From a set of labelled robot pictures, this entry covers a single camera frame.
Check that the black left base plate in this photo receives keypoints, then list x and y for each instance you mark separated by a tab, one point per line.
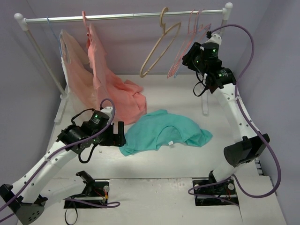
98	195

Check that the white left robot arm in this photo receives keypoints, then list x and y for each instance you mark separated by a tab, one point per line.
36	191

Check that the pink plastic hanger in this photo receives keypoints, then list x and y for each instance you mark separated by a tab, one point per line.
180	56

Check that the white metal clothes rack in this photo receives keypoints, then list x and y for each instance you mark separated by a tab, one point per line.
24	24

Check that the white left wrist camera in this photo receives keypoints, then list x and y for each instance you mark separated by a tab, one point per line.
108	111

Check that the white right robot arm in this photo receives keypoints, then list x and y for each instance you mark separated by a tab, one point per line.
220	81

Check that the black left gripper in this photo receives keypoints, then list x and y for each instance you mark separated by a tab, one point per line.
112	135

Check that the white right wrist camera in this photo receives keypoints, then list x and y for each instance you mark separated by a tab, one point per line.
213	38

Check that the blue hanger holding shirt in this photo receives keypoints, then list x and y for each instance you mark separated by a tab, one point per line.
54	34

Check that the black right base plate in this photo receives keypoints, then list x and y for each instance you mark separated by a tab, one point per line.
220	194

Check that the pale peach t shirt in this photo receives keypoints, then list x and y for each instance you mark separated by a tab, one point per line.
74	60

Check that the pink hanger holding shirt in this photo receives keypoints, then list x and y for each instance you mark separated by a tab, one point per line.
85	24

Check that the salmon pink t shirt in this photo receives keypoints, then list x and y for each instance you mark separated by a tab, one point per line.
127	96

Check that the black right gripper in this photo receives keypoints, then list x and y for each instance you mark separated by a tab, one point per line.
190	57

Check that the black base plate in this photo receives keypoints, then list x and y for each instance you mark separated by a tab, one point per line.
220	194
98	195

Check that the teal t shirt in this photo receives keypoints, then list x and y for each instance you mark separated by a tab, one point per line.
159	128

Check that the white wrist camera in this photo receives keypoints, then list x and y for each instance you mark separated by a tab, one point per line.
108	111
213	38

